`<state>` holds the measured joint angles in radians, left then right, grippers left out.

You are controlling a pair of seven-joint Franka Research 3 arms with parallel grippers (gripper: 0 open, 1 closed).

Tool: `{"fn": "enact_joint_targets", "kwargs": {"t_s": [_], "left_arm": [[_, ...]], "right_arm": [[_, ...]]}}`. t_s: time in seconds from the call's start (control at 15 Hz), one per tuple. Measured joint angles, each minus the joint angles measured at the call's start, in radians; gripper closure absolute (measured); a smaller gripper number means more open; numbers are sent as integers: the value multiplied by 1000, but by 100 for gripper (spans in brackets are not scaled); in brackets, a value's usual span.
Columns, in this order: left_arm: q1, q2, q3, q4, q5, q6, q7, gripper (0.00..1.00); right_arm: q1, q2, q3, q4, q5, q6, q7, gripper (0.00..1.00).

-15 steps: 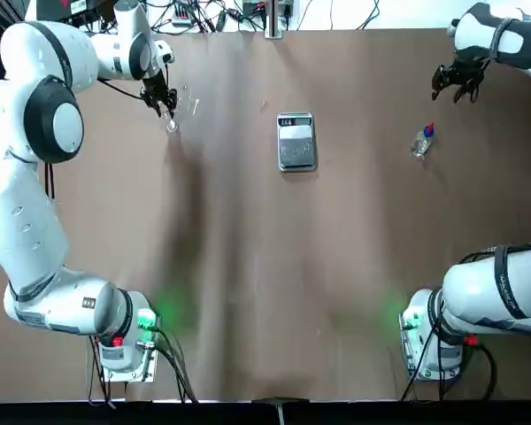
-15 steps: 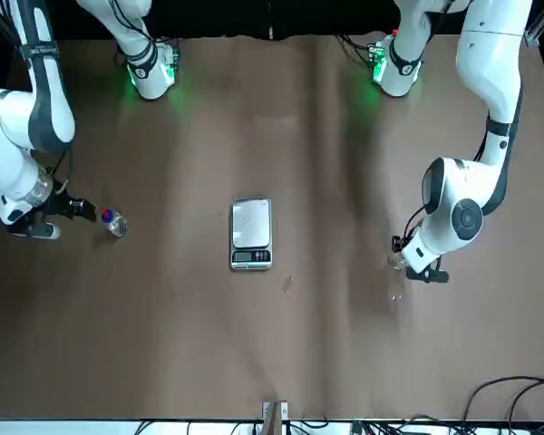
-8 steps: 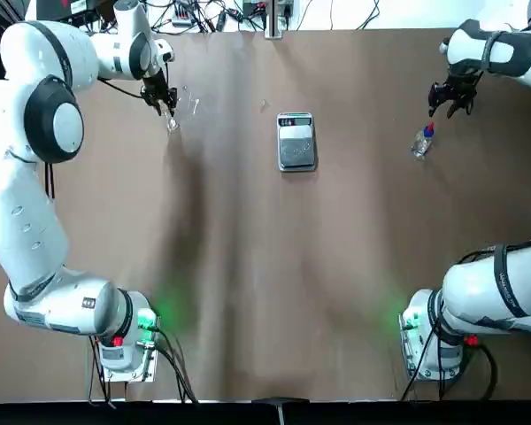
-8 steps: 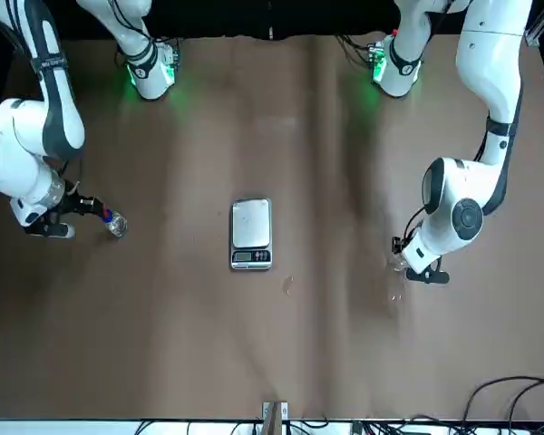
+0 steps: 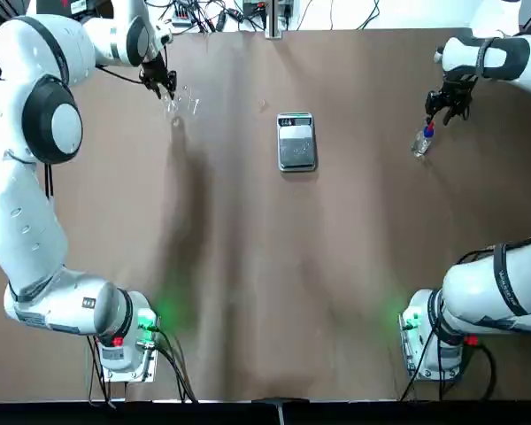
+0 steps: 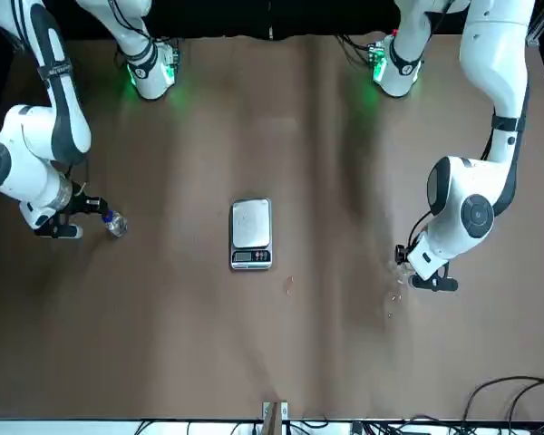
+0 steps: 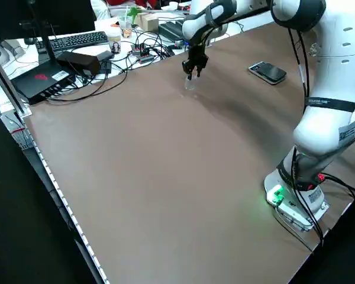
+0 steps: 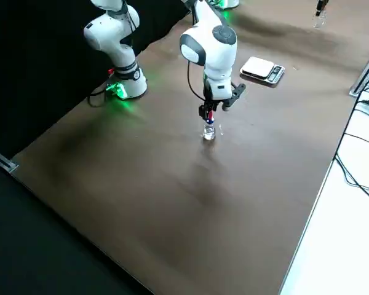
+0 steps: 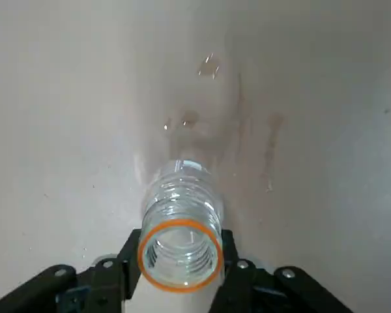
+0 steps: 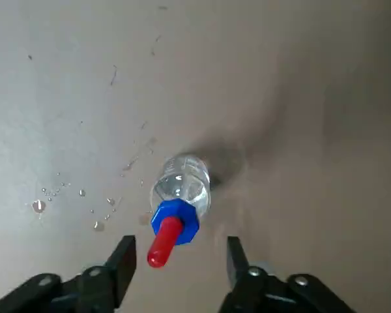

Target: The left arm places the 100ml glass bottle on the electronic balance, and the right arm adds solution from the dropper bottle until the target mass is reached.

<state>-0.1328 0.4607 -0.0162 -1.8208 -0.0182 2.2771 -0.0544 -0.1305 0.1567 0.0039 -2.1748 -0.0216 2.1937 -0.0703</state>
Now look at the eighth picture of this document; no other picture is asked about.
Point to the aluminium frame post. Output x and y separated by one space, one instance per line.
366 73

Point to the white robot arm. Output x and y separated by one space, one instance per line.
230 3
216 55

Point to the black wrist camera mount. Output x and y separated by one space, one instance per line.
235 93

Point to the clear dropper bottle blue cap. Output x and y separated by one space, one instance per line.
209 132

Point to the silver electronic balance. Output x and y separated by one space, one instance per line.
259 69

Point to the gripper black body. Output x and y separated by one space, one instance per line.
212 104

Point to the clear glass bottle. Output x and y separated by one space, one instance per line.
319 22

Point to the aluminium corner rail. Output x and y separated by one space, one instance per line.
3 159

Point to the red bulb glass dropper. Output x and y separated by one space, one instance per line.
209 116

